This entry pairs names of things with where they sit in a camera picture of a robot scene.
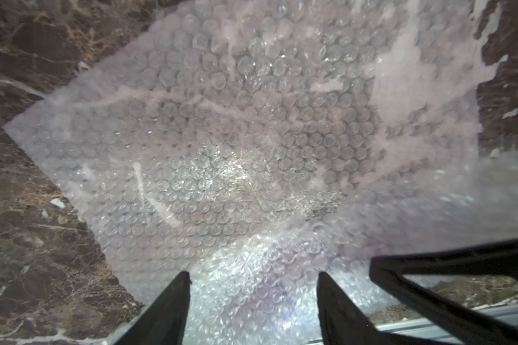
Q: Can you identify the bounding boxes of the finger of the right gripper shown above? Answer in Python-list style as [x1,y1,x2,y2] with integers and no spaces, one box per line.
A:
[370,239,518,344]

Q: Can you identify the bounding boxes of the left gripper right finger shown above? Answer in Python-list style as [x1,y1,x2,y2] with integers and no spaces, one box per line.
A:
[317,272,391,345]

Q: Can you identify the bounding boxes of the bubble wrap sheet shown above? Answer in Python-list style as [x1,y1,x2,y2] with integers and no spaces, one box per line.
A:
[4,1,518,344]

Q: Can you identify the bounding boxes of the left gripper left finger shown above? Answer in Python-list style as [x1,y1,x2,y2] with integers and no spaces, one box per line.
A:
[115,271,191,345]

